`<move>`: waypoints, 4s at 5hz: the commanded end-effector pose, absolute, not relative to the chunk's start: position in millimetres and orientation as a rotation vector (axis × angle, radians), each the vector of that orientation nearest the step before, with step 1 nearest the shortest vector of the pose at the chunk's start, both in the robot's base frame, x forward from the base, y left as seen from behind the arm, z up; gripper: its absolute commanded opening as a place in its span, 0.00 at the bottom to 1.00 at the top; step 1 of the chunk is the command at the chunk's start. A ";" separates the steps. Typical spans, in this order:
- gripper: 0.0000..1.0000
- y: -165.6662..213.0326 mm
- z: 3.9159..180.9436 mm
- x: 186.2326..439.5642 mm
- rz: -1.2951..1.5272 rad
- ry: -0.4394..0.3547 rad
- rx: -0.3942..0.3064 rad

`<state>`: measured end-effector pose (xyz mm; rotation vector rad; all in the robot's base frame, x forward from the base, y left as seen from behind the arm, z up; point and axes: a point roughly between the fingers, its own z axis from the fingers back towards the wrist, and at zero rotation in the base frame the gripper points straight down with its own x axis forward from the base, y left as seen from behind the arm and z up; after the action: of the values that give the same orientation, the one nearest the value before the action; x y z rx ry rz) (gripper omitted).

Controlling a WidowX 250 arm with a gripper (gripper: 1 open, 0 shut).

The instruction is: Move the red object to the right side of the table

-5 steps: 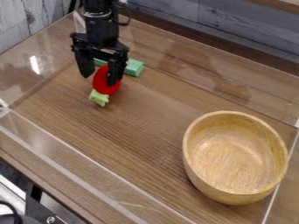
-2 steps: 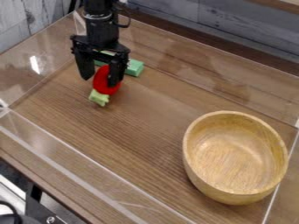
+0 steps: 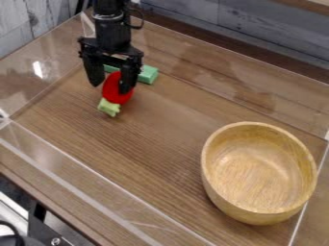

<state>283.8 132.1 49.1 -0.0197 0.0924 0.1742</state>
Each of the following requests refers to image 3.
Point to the green rectangular foam block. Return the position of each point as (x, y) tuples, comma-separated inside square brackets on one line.
[(146, 77)]

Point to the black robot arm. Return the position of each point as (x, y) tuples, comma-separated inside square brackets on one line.
[(111, 18)]

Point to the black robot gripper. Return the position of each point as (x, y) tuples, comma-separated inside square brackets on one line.
[(113, 51)]

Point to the clear acrylic tray wall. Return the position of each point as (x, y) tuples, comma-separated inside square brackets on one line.
[(121, 176)]

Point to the clear acrylic corner bracket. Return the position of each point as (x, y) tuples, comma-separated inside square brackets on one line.
[(87, 26)]

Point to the red plush strawberry toy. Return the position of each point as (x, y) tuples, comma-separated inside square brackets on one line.
[(113, 99)]

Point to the wooden bowl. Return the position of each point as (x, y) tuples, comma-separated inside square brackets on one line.
[(259, 172)]

